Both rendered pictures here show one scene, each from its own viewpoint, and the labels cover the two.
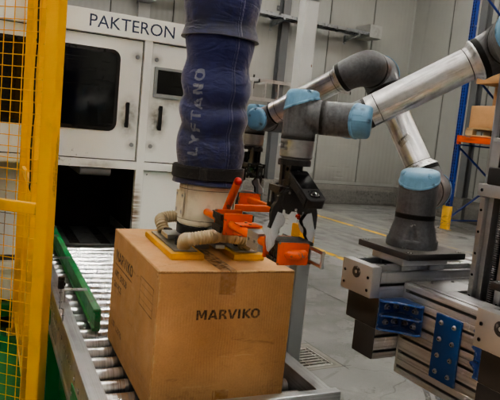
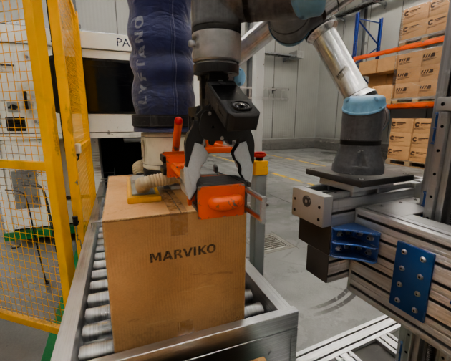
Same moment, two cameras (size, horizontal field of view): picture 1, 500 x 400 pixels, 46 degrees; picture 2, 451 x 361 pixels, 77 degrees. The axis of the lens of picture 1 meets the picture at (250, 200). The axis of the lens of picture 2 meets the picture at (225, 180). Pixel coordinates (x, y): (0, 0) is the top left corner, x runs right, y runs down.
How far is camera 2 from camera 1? 0.88 m
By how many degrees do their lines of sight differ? 7
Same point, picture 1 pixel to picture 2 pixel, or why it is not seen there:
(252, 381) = (215, 308)
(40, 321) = (64, 251)
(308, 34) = not seen: hidden behind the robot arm
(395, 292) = (346, 218)
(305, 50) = (259, 54)
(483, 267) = (445, 188)
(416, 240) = (364, 166)
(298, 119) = not seen: outside the picture
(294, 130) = (205, 13)
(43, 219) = (51, 174)
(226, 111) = (169, 56)
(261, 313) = (217, 247)
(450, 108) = not seen: hidden behind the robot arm
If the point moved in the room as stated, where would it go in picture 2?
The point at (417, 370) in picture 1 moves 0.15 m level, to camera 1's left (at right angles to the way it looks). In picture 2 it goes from (374, 294) to (319, 291)
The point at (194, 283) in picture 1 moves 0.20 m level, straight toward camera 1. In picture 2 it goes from (142, 228) to (114, 267)
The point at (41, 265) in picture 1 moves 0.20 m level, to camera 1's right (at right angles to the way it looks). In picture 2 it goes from (56, 209) to (99, 210)
